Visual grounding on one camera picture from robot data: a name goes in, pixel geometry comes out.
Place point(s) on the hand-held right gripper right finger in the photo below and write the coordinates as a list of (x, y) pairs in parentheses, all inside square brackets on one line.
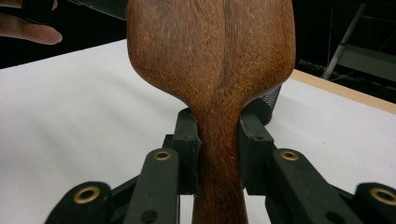
[(253, 146)]

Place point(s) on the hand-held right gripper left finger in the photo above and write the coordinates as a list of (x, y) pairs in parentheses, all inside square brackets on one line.
[(188, 146)]

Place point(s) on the black mesh pen cup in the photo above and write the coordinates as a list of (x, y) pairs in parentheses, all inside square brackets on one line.
[(266, 104)]

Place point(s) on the wooden hairbrush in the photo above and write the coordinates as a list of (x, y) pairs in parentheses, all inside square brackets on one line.
[(211, 62)]

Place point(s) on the white table mat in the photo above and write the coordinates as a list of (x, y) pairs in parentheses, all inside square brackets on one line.
[(77, 124)]

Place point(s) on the grey metal frame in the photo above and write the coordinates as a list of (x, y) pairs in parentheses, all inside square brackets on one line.
[(364, 60)]

